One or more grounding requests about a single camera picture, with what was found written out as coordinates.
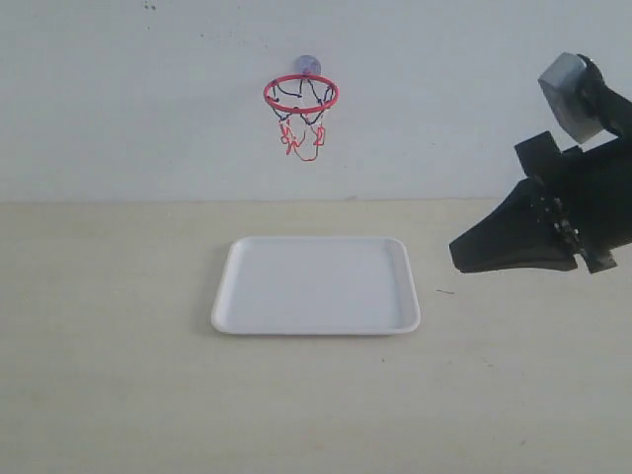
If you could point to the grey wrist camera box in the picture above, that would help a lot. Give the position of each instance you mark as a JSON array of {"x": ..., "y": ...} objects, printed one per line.
[{"x": 572, "y": 86}]

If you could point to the white rectangular plastic tray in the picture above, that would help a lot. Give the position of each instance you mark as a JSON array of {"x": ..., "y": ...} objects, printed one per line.
[{"x": 316, "y": 286}]

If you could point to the clear suction cup mount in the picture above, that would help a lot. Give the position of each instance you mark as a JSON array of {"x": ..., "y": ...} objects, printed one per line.
[{"x": 307, "y": 65}]

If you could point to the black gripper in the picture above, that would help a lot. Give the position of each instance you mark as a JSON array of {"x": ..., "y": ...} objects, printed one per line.
[{"x": 573, "y": 202}]

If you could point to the red mini basketball hoop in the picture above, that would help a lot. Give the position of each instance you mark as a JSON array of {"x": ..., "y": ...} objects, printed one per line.
[{"x": 300, "y": 103}]

